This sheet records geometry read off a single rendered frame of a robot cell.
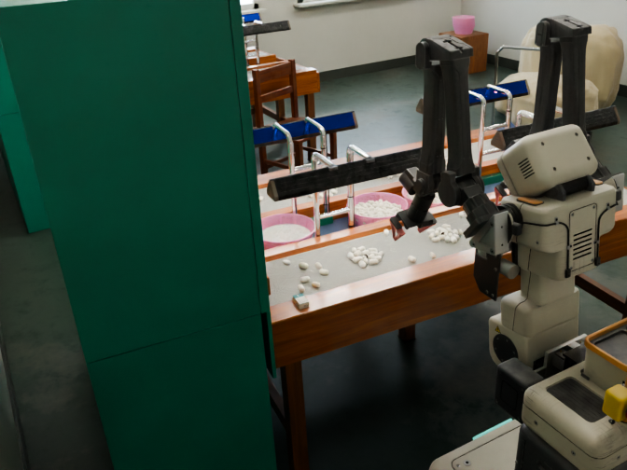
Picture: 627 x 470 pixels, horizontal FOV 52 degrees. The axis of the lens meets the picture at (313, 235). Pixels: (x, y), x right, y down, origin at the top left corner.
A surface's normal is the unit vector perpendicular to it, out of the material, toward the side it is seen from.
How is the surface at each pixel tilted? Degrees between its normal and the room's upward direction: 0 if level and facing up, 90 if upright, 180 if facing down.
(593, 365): 92
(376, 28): 90
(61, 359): 0
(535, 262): 90
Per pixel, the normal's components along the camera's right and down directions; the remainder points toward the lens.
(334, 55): 0.48, 0.38
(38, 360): -0.05, -0.89
